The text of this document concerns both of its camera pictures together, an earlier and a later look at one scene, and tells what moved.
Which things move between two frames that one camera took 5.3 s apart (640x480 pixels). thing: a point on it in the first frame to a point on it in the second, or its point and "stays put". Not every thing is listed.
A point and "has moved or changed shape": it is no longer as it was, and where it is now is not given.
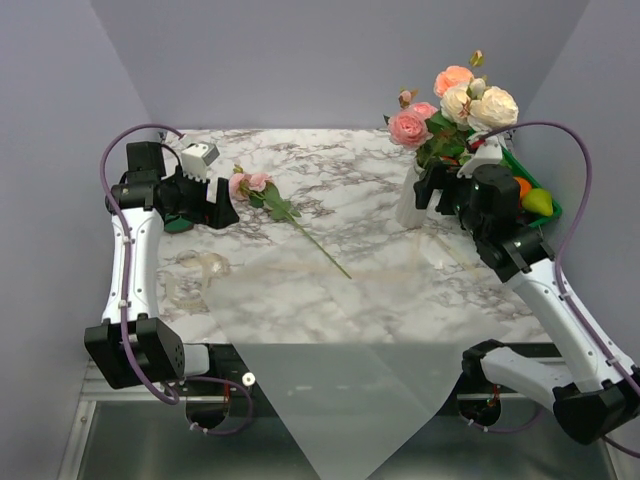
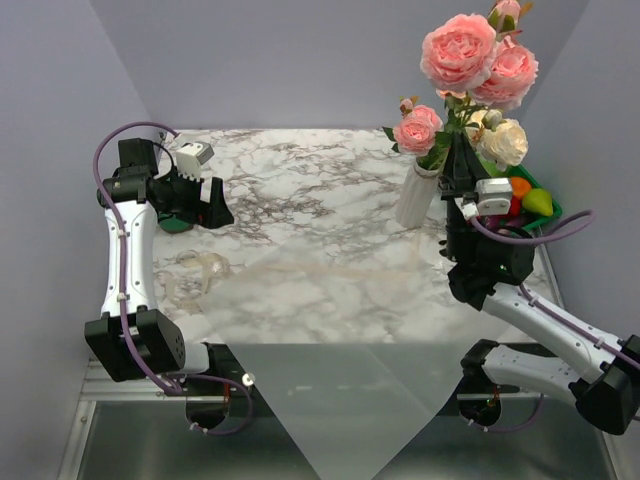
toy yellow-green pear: (538, 201) stays put
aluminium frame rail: (97, 388) stays put
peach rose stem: (456, 75) to (464, 95)
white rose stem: (478, 107) has moved or changed shape
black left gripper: (219, 214) stays put
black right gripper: (437, 176) to (463, 167)
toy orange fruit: (524, 186) stays put
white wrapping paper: (356, 344) stays put
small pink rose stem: (258, 188) to (474, 63)
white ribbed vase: (406, 211) stays put
